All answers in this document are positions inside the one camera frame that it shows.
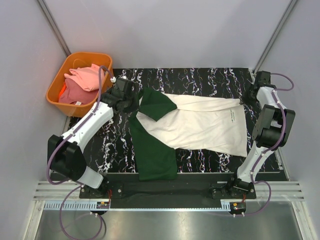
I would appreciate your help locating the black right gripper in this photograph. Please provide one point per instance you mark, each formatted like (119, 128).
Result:
(244, 95)

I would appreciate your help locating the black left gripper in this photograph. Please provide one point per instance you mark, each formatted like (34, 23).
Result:
(134, 107)

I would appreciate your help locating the white green raglan t-shirt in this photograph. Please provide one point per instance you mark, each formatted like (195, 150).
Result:
(162, 123)

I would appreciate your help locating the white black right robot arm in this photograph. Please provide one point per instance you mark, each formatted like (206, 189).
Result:
(270, 132)

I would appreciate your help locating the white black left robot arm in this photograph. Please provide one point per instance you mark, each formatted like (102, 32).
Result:
(65, 153)

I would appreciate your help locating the light pink folded shirt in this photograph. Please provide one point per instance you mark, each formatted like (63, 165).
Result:
(86, 77)

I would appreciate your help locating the black marble pattern mat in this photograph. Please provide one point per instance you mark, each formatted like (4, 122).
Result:
(111, 151)

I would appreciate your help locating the orange plastic laundry basket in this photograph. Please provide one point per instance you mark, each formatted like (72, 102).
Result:
(75, 60)

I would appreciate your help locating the dark pink folded shirt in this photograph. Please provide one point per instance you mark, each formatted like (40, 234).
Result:
(73, 93)

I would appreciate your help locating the orange garment in basket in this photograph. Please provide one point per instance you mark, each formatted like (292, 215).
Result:
(62, 90)

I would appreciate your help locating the aluminium rail frame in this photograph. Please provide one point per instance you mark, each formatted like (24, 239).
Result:
(202, 47)

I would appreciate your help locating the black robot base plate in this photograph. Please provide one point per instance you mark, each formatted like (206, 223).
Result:
(191, 191)

